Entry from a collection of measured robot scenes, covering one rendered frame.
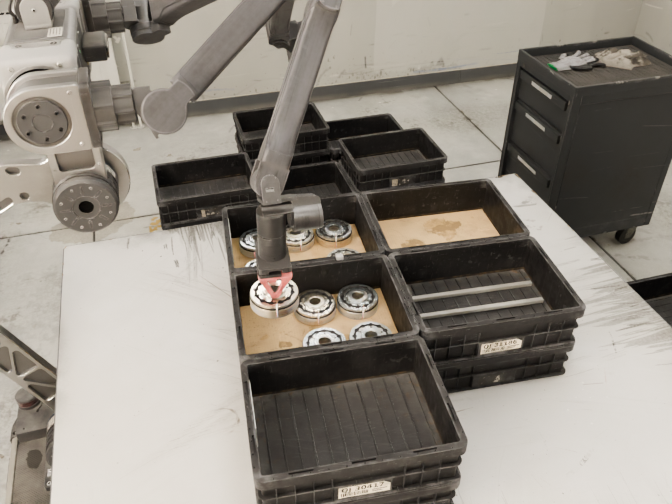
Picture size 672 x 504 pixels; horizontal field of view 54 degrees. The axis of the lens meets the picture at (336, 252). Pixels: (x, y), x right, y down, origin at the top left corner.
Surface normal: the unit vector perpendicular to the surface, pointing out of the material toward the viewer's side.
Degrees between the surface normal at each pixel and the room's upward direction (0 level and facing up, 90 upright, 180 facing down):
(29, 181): 90
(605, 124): 90
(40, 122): 90
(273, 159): 64
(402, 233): 0
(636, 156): 90
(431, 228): 0
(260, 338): 0
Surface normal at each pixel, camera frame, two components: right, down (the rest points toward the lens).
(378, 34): 0.29, 0.58
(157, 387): 0.00, -0.80
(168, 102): 0.26, 0.19
